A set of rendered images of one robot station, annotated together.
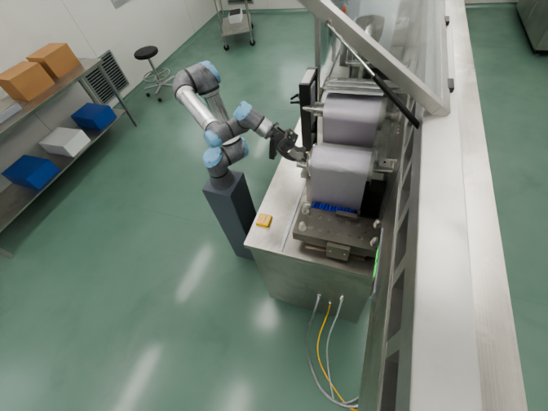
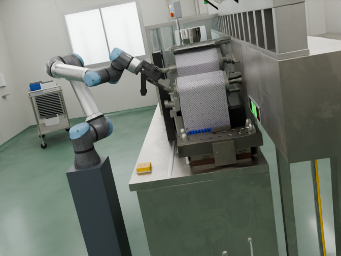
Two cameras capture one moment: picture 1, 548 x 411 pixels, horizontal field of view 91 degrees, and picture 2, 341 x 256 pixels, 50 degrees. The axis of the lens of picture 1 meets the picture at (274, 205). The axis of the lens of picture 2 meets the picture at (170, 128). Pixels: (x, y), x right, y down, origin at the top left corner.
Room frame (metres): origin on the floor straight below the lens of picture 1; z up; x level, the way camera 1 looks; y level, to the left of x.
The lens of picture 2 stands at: (-0.87, 0.60, 1.58)
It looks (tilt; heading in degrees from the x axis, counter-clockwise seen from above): 15 degrees down; 337
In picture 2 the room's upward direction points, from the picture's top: 10 degrees counter-clockwise
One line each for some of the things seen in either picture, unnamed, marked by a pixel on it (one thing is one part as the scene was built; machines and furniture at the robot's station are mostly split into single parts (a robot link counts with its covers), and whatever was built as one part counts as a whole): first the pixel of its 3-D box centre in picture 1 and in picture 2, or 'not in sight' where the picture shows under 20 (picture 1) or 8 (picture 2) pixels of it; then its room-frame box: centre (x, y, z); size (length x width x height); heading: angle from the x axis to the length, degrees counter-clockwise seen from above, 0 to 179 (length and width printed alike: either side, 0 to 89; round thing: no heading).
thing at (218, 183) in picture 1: (220, 175); (86, 155); (1.20, 0.28, 0.95); 0.15 x 0.15 x 0.10
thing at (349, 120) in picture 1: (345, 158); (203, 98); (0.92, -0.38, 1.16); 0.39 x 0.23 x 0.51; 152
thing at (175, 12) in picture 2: not in sight; (174, 10); (1.33, -0.50, 1.66); 0.07 x 0.07 x 0.10; 88
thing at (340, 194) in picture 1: (335, 194); (205, 115); (0.75, -0.29, 1.11); 0.23 x 0.01 x 0.18; 62
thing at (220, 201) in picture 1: (239, 220); (105, 231); (1.20, 0.28, 0.45); 0.20 x 0.20 x 0.90; 60
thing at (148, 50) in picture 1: (156, 72); not in sight; (4.30, 1.30, 0.31); 0.55 x 0.53 x 0.62; 152
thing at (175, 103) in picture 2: (307, 182); (177, 125); (0.91, -0.19, 1.05); 0.06 x 0.05 x 0.31; 62
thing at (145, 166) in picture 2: (263, 220); (143, 167); (0.83, 0.07, 0.91); 0.07 x 0.07 x 0.02; 62
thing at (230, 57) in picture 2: (392, 115); (227, 59); (0.94, -0.59, 1.34); 0.07 x 0.07 x 0.07; 62
